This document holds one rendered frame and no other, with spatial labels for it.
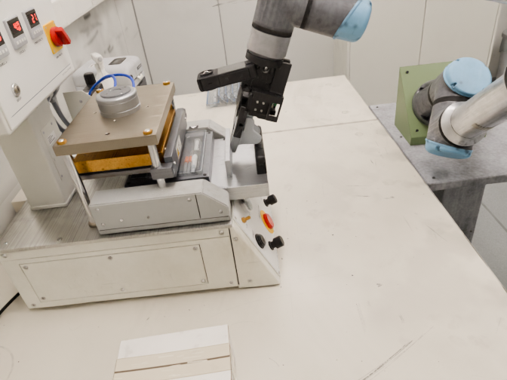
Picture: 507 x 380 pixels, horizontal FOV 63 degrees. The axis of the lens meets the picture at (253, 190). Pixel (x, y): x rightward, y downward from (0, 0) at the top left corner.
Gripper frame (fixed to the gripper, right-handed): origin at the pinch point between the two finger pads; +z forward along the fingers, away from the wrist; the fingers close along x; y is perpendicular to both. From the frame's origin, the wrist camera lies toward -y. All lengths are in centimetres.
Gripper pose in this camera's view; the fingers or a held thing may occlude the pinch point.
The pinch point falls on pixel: (231, 145)
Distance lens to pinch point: 87.8
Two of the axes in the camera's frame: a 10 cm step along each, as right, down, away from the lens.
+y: 9.7, 1.8, 1.7
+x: -0.5, -5.5, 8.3
